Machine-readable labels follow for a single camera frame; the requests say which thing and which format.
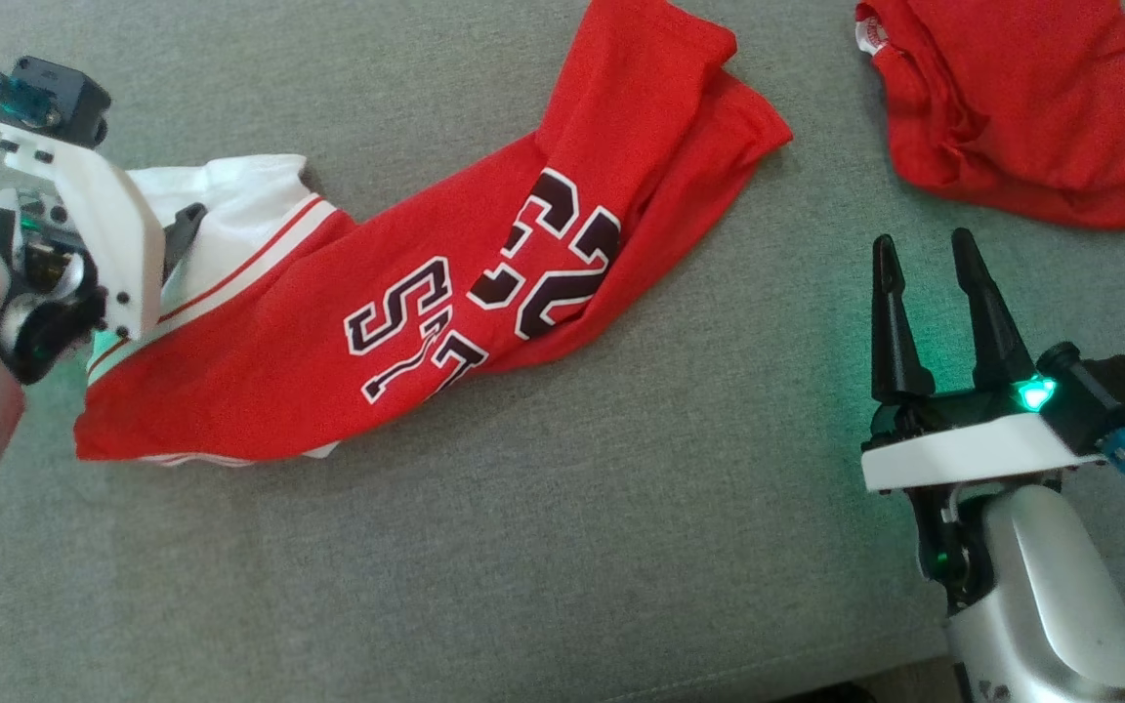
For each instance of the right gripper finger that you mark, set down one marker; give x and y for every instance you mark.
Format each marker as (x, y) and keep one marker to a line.
(893, 342)
(997, 342)

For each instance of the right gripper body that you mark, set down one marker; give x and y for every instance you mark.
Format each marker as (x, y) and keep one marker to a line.
(963, 444)

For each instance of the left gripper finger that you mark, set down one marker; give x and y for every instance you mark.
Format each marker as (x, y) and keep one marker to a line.
(184, 239)

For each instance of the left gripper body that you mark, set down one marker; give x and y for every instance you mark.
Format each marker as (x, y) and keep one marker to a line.
(123, 254)

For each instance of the red white sports jersey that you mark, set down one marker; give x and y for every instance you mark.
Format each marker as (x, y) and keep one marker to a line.
(279, 371)

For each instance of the plain red t-shirt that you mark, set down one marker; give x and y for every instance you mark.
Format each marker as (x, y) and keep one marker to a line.
(1021, 107)

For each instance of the large grey sofa seat cushion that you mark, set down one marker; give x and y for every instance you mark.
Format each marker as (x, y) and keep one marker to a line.
(621, 547)

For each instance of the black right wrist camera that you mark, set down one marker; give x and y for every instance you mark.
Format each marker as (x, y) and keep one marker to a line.
(1109, 395)

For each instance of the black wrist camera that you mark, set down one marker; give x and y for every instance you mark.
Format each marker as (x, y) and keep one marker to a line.
(64, 93)
(1109, 395)

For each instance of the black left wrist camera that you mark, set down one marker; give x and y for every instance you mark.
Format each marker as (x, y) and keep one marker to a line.
(64, 93)

